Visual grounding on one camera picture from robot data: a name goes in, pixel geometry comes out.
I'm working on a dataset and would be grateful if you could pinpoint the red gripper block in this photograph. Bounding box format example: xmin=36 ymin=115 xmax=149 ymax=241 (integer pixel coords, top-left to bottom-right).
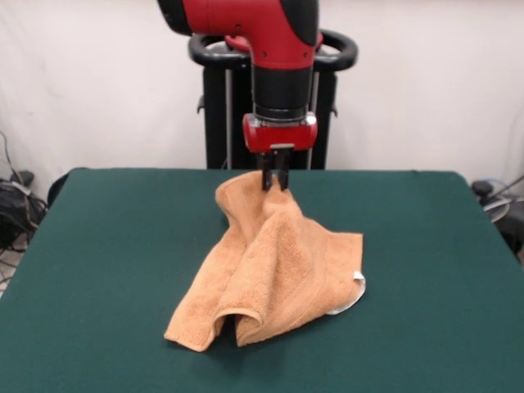
xmin=241 ymin=112 xmax=319 ymax=192

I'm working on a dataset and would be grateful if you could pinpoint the tan terry towel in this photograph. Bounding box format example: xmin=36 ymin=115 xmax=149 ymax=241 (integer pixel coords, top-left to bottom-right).
xmin=163 ymin=170 xmax=367 ymax=352

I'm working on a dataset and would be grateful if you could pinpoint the dark green table cloth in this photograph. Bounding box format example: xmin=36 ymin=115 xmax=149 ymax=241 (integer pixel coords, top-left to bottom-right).
xmin=0 ymin=166 xmax=524 ymax=393

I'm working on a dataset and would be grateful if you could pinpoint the black bulky object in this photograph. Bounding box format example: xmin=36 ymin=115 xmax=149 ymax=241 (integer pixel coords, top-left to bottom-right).
xmin=497 ymin=212 xmax=524 ymax=263

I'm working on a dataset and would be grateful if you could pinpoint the small black power brick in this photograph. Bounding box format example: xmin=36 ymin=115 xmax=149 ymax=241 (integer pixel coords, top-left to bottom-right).
xmin=10 ymin=169 xmax=36 ymax=186

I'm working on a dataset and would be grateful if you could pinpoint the black robot pedestal with handle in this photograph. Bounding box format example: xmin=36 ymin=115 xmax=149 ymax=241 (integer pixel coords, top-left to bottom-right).
xmin=187 ymin=29 xmax=359 ymax=169

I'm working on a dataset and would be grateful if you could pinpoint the bundle of black cables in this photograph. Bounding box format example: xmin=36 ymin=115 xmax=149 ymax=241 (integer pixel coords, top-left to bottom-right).
xmin=0 ymin=130 xmax=50 ymax=296

